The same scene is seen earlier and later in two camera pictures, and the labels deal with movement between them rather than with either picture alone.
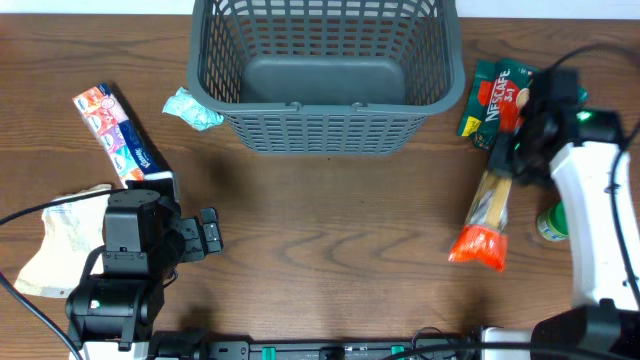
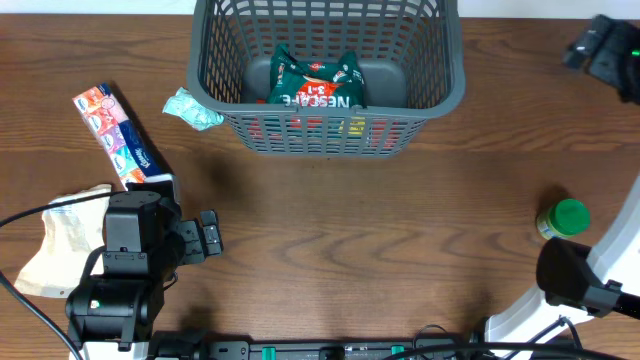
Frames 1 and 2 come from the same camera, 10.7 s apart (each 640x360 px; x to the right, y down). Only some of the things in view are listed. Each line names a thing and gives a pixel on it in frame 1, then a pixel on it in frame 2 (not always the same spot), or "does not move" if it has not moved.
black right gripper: x=498 y=155 to x=625 y=38
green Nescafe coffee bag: x=495 y=101 to x=337 y=83
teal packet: x=185 y=105 does not move
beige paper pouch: x=74 y=229 does not move
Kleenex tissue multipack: x=117 y=137 does not move
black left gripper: x=199 y=246 does not move
